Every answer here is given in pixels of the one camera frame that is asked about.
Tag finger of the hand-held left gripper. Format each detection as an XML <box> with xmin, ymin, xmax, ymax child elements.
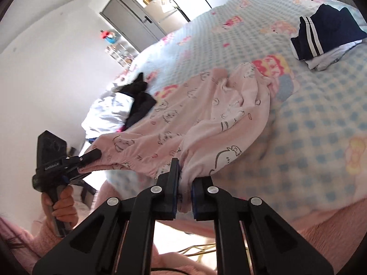
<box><xmin>67</xmin><ymin>169</ymin><xmax>87</xmax><ymax>182</ymax></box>
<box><xmin>78</xmin><ymin>148</ymin><xmax>103</xmax><ymax>168</ymax></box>

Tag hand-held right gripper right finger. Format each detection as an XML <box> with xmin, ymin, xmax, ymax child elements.
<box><xmin>192</xmin><ymin>177</ymin><xmax>334</xmax><ymax>275</ymax></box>

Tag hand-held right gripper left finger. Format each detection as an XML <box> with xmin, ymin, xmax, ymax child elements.
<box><xmin>32</xmin><ymin>158</ymin><xmax>182</xmax><ymax>275</ymax></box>

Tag pink printed pajama pants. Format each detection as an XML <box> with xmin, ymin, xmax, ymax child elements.
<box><xmin>78</xmin><ymin>62</ymin><xmax>276</xmax><ymax>213</ymax></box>

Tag person's left forearm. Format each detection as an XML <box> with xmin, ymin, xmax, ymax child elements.
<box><xmin>0</xmin><ymin>215</ymin><xmax>59</xmax><ymax>268</ymax></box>

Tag person's left hand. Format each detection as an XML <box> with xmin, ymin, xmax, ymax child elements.
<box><xmin>42</xmin><ymin>185</ymin><xmax>79</xmax><ymax>230</ymax></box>

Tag black garment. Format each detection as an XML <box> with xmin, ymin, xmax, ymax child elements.
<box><xmin>118</xmin><ymin>72</ymin><xmax>158</xmax><ymax>130</ymax></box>

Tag white shelf rack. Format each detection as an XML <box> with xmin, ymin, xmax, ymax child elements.
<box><xmin>104</xmin><ymin>41</ymin><xmax>139</xmax><ymax>68</ymax></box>

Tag red blue plush toy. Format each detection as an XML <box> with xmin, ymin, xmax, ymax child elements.
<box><xmin>99</xmin><ymin>30</ymin><xmax>121</xmax><ymax>45</ymax></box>

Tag blue checked printed blanket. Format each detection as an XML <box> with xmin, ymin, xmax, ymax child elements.
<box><xmin>84</xmin><ymin>0</ymin><xmax>367</xmax><ymax>227</ymax></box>

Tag pink fuzzy robe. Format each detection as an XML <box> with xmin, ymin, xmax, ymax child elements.
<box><xmin>95</xmin><ymin>182</ymin><xmax>362</xmax><ymax>275</ymax></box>

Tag grey wardrobe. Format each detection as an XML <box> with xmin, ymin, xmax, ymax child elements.
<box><xmin>99</xmin><ymin>0</ymin><xmax>167</xmax><ymax>54</ymax></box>

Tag silver fridge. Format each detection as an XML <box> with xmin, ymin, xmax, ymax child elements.
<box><xmin>155</xmin><ymin>3</ymin><xmax>192</xmax><ymax>33</ymax></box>

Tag folded navy white-striped garment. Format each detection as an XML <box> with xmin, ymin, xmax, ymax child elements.
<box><xmin>290</xmin><ymin>3</ymin><xmax>367</xmax><ymax>61</ymax></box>

